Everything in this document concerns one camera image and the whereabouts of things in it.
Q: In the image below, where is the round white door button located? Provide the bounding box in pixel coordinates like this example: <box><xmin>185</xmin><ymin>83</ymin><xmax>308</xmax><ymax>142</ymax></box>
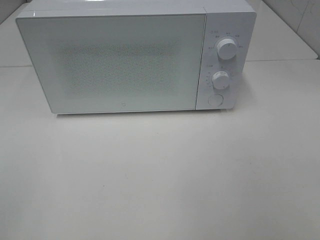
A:
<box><xmin>208</xmin><ymin>94</ymin><xmax>224</xmax><ymax>109</ymax></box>

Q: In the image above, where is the white timer knob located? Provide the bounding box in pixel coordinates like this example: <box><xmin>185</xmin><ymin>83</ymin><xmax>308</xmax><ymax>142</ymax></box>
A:
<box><xmin>211</xmin><ymin>71</ymin><xmax>231</xmax><ymax>90</ymax></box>

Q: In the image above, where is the white microwave door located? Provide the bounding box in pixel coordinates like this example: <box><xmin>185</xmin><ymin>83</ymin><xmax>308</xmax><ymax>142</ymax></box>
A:
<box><xmin>16</xmin><ymin>14</ymin><xmax>206</xmax><ymax>114</ymax></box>

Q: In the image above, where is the upper white power knob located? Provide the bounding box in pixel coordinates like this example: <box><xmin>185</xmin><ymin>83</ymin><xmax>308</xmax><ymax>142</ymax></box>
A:
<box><xmin>216</xmin><ymin>36</ymin><xmax>238</xmax><ymax>60</ymax></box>

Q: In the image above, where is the white microwave oven body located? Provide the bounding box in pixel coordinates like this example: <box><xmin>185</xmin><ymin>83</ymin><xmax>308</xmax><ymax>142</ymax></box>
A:
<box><xmin>15</xmin><ymin>0</ymin><xmax>257</xmax><ymax>111</ymax></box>

